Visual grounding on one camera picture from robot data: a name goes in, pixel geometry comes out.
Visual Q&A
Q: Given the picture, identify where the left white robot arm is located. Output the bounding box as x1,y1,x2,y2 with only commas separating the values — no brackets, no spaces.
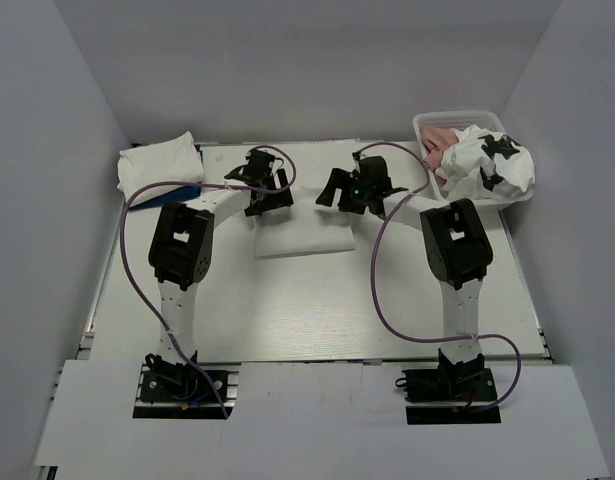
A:
148,148,293,399

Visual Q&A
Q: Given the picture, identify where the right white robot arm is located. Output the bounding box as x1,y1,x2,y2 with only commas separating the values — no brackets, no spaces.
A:
316,156,493,399

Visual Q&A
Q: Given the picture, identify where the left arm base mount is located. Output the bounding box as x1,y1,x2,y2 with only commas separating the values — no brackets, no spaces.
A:
132,354,239,420

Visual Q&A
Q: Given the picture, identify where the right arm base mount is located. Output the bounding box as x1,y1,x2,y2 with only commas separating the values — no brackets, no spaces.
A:
395,353,501,426

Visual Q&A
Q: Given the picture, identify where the pink t-shirt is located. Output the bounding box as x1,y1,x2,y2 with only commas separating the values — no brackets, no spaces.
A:
421,126,458,171

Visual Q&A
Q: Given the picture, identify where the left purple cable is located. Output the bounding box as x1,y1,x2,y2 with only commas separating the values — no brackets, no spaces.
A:
120,144,297,419

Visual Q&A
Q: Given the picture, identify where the white plastic basket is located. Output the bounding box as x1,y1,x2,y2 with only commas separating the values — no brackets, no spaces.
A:
412,109,536,216

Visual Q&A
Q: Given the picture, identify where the folded blue t-shirt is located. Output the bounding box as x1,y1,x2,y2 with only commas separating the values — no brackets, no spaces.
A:
125,144,204,212

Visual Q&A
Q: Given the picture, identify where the folded white t-shirt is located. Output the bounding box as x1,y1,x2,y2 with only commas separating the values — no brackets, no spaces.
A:
116,130,206,208

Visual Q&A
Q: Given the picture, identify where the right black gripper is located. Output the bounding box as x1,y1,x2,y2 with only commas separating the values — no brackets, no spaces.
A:
317,168,372,215

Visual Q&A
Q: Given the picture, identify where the white black-print t-shirt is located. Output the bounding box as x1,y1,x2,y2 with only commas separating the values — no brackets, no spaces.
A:
432,125,535,202

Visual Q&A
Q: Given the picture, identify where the white red-print t-shirt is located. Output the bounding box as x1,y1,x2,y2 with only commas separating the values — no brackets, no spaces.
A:
253,186,356,260

